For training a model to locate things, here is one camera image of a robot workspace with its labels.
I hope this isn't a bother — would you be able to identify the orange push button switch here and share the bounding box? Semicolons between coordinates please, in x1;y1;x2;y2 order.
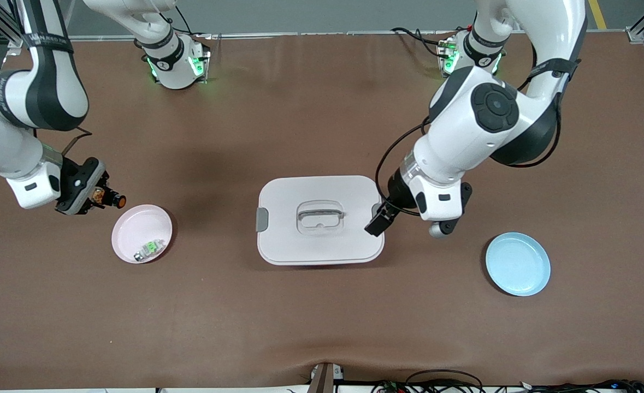
93;187;127;210

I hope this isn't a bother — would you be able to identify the pink round plate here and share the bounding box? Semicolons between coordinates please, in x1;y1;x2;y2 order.
111;204;174;265

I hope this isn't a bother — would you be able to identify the white lidded storage box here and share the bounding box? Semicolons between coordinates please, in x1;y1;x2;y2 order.
256;175;386;266

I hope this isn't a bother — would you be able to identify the brown table mat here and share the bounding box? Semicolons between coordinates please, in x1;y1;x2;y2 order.
0;33;644;389

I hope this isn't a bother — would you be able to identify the light blue round plate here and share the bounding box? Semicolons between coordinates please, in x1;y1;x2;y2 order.
485;232;551;297

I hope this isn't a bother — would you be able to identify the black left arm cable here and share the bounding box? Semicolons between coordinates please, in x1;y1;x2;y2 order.
375;116;432;219

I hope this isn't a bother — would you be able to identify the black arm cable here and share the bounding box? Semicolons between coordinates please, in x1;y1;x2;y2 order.
375;116;432;219
32;127;94;159

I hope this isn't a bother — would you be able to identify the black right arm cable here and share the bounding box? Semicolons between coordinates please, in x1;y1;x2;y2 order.
32;127;94;159

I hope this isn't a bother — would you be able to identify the green and white switch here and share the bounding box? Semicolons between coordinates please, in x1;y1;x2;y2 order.
134;239;165;261

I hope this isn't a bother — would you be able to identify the black left base cable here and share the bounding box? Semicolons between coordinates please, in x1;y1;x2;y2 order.
392;26;442;58

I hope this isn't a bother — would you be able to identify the black base cable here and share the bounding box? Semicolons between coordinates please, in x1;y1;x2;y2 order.
174;5;213;41
392;26;442;58

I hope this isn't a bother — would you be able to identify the black looped cable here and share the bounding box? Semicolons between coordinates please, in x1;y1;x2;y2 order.
405;370;485;393

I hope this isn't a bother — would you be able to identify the metal table edge bracket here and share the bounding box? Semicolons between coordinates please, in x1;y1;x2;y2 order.
308;362;345;393

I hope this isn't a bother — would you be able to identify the black right base cable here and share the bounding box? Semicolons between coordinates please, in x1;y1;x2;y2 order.
174;5;213;41

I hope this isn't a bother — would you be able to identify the black cable bundle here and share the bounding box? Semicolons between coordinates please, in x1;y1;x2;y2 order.
486;378;644;393

